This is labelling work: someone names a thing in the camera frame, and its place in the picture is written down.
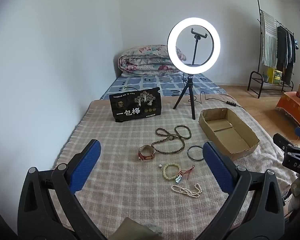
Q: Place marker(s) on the black metal clothes rack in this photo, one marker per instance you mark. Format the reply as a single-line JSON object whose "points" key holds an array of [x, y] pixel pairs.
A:
{"points": [[250, 80]]}

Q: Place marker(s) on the small grey pot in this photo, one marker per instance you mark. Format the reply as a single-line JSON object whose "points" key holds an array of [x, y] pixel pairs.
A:
{"points": [[265, 77]]}

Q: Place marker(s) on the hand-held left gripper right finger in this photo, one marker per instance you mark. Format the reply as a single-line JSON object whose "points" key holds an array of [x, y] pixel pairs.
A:
{"points": [[217, 170]]}

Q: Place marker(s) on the black snack bag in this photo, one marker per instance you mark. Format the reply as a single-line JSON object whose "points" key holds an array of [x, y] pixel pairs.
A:
{"points": [[135, 105]]}

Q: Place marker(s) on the striped hanging towel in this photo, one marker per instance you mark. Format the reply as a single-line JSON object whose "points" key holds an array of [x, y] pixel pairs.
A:
{"points": [[268, 40]]}

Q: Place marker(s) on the folded floral quilt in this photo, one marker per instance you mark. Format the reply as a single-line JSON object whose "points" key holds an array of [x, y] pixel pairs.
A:
{"points": [[145, 60]]}

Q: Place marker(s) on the black phone holder pole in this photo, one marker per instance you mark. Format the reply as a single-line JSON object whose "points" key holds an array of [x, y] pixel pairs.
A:
{"points": [[195, 47]]}

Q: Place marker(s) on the cardboard box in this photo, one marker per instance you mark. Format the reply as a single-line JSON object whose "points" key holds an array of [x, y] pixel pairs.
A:
{"points": [[222, 126]]}

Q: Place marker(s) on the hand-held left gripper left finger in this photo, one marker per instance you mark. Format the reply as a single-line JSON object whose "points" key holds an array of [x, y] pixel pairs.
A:
{"points": [[87, 165]]}

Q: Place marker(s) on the yellow box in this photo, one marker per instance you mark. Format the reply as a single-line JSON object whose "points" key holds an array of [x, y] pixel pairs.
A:
{"points": [[275, 75]]}

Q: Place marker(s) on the blue denim hanging garment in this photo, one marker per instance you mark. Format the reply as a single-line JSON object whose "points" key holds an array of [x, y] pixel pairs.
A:
{"points": [[291, 50]]}

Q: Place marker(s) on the blue checked bed sheet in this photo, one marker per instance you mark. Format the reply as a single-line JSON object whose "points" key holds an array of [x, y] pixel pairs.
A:
{"points": [[150, 82]]}

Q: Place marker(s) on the person's right hand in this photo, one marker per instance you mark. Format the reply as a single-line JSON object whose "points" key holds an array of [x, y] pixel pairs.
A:
{"points": [[297, 189]]}

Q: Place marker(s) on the thin black bangle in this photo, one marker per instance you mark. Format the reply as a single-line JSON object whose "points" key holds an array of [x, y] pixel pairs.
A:
{"points": [[187, 152]]}

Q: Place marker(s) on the orange patterned cloth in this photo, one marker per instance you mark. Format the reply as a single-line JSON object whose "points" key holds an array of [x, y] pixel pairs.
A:
{"points": [[293, 110]]}

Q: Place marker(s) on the black mini tripod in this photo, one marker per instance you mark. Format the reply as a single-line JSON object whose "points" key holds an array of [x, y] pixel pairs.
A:
{"points": [[187, 90]]}

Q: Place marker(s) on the dark hanging garment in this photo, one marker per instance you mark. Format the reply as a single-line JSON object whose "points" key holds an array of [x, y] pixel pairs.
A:
{"points": [[282, 50]]}

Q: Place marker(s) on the beige plaid blanket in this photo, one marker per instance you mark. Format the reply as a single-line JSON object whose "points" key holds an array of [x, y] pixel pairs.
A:
{"points": [[120, 155]]}

